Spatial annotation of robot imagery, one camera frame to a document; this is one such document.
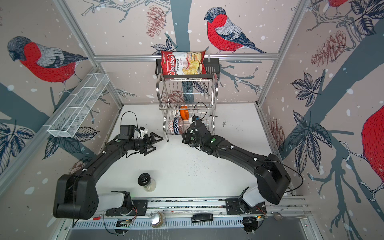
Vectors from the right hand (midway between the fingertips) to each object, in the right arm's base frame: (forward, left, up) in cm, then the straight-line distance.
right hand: (179, 138), depth 80 cm
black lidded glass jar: (-21, +15, -6) cm, 27 cm away
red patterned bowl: (+11, +7, -4) cm, 13 cm away
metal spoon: (-31, -50, -20) cm, 62 cm away
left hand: (-2, +12, -3) cm, 12 cm away
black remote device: (-34, -14, -14) cm, 39 cm away
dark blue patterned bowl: (+11, +4, -3) cm, 12 cm away
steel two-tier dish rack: (+49, +7, -16) cm, 52 cm away
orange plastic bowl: (+22, 0, -5) cm, 22 cm away
